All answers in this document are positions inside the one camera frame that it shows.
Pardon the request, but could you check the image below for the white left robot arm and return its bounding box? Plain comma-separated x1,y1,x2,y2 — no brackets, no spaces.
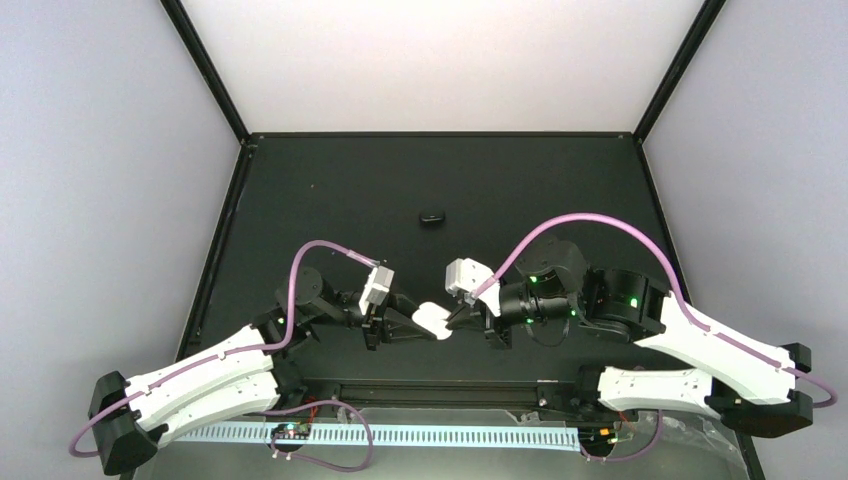
88,266,450,476

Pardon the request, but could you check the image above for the black earbud charging case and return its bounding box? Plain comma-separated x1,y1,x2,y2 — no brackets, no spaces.
418,209,446,228

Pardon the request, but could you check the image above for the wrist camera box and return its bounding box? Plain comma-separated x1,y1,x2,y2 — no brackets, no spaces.
358,266,395,316
444,258,502,317

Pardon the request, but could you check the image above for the purple cable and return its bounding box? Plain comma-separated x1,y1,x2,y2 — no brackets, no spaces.
470,212,839,409
68,239,382,460

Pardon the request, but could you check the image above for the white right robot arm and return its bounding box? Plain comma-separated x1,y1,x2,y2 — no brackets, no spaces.
445,234,814,438

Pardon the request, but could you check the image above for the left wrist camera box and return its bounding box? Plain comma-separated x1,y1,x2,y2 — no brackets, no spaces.
358,266,395,316

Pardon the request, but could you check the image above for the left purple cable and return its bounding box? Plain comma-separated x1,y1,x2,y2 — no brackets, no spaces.
68,239,382,460

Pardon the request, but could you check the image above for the light blue cable duct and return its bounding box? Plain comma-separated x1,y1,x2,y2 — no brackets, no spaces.
179,421,580,452

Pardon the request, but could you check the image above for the white earbud charging case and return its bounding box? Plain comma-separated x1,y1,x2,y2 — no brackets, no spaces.
412,302,452,340

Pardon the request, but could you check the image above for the black frame post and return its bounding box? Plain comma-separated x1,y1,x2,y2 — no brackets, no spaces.
633,0,726,144
160,0,250,143

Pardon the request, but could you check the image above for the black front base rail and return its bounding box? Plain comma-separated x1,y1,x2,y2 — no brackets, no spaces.
278,379,599,410

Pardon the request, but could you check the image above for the black frame post left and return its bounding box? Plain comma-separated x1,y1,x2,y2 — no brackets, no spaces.
160,0,250,143

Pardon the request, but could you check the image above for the black frame post right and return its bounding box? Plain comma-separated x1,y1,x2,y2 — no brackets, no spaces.
633,0,726,144

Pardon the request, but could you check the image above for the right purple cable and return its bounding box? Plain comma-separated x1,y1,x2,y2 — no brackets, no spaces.
470,212,839,409

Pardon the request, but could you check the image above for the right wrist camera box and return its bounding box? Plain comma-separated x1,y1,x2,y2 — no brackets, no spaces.
444,258,502,317

